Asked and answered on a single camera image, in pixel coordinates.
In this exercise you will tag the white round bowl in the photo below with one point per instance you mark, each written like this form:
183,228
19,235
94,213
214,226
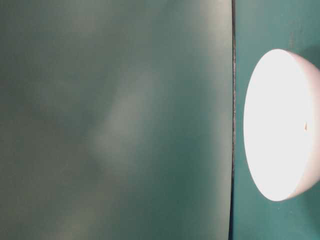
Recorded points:
281,125

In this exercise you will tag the green table mat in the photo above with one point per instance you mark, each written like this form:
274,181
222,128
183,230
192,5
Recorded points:
260,26

